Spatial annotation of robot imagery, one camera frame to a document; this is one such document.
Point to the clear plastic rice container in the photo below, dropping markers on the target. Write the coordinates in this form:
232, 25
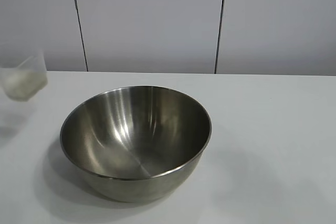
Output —
23, 79

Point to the white rice grains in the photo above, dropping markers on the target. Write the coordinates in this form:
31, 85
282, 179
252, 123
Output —
23, 85

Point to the stainless steel mixing bowl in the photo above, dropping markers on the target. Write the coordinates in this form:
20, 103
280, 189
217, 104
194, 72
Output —
136, 140

